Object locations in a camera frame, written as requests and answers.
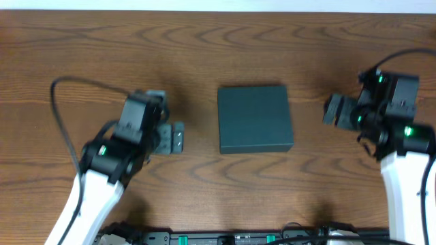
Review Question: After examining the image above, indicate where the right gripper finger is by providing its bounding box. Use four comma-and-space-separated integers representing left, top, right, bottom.
324, 93, 343, 110
323, 107, 338, 125

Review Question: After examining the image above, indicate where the dark green box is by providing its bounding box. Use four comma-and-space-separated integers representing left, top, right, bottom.
217, 85, 294, 154

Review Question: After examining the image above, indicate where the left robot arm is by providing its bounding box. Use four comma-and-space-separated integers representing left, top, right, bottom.
46, 120, 146, 245

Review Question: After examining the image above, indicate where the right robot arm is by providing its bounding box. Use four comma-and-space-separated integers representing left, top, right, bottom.
323, 94, 435, 244

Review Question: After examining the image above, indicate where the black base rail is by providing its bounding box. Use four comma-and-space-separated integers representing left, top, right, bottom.
93, 222, 390, 245

